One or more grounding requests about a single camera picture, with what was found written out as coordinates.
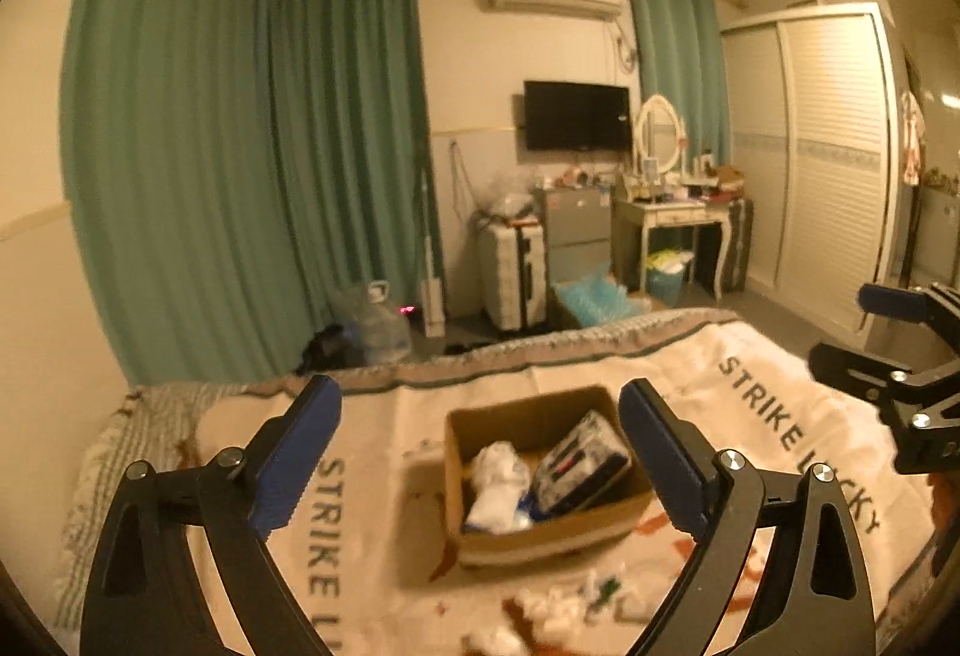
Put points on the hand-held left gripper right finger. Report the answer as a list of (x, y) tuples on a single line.
[(664, 457)]

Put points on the white cloth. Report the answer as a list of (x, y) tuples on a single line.
[(499, 487)]

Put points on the white sliding wardrobe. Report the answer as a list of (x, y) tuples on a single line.
[(825, 161)]

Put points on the large water jug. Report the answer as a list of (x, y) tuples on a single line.
[(379, 326)]

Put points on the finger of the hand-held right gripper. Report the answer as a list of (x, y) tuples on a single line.
[(892, 300), (862, 371)]

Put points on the wide green curtain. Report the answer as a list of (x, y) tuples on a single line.
[(165, 139)]

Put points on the hanging patterned cloth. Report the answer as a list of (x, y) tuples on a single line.
[(911, 139)]

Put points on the light grey suitcase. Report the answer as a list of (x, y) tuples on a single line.
[(510, 277)]

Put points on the clear plastic packet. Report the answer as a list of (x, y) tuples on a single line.
[(585, 468)]

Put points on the white printed blanket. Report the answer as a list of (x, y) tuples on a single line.
[(390, 446)]

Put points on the white oval mirror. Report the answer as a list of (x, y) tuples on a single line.
[(660, 131)]

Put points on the brown cardboard box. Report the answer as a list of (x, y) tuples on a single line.
[(540, 540)]

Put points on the blue waste basket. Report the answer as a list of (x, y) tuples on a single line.
[(667, 281)]

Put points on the grey mini fridge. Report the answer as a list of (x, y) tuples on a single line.
[(574, 236)]

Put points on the black bag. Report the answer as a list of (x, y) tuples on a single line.
[(324, 349)]

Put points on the clear plastic bag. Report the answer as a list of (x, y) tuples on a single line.
[(510, 191)]

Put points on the white dressing table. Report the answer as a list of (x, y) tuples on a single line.
[(671, 217)]

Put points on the pack of blue bottles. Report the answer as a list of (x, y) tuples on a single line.
[(596, 296)]

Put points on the white stick mop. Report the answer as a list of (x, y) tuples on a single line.
[(431, 311)]

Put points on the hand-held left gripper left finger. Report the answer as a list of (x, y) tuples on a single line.
[(296, 457)]

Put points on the black wall television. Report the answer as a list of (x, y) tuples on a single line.
[(576, 115)]

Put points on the pile of white tissues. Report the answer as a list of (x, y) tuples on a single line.
[(555, 607)]

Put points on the narrow green curtain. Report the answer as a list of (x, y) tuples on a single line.
[(675, 56)]

